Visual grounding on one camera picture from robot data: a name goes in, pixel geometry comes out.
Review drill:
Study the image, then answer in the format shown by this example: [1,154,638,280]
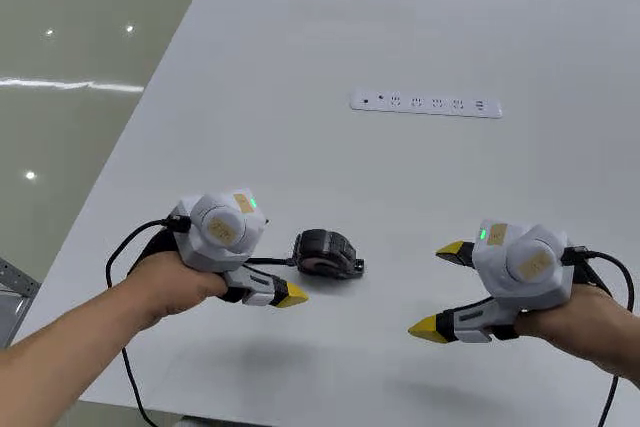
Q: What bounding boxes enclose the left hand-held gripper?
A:
[169,189,310,309]

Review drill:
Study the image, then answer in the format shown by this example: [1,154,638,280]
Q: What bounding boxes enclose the person's right hand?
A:
[513,246,632,366]

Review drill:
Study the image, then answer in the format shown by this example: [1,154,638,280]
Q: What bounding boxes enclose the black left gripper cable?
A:
[104,215,194,427]

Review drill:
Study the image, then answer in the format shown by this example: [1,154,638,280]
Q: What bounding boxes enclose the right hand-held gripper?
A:
[407,219,575,345]

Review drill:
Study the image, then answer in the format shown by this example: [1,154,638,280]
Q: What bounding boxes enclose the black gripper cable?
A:
[104,215,194,427]
[560,245,636,427]

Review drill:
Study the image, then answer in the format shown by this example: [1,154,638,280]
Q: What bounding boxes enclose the person's right forearm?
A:
[607,314,640,379]

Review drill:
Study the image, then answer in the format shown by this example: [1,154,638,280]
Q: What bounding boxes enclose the white power strip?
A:
[349,87,503,120]

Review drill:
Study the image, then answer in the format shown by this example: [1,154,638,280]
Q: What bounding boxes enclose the person's left hand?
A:
[115,232,227,331]

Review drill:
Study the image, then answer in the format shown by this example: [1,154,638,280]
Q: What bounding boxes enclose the black tape measure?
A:
[291,228,366,281]

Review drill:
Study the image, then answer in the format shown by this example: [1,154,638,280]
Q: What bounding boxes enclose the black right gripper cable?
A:
[560,245,636,427]

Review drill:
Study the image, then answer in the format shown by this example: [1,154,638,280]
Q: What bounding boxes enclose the grey metal shelf frame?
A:
[0,255,42,349]

